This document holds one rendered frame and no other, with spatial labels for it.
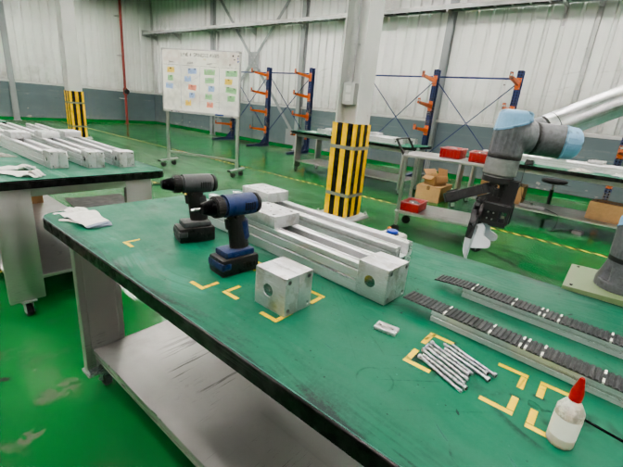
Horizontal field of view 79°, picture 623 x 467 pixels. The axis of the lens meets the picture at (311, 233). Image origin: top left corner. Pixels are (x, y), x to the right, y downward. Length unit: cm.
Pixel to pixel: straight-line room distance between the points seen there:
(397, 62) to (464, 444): 935
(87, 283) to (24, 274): 86
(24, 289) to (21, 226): 35
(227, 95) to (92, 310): 524
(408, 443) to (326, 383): 16
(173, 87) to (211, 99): 76
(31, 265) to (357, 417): 212
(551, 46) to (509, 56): 69
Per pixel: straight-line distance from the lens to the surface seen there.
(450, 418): 71
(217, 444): 137
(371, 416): 67
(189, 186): 124
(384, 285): 95
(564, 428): 73
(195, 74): 694
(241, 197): 101
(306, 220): 134
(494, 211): 101
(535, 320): 109
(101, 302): 175
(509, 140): 98
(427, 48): 948
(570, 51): 873
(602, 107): 123
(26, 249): 247
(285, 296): 84
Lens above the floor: 123
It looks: 18 degrees down
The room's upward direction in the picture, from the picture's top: 5 degrees clockwise
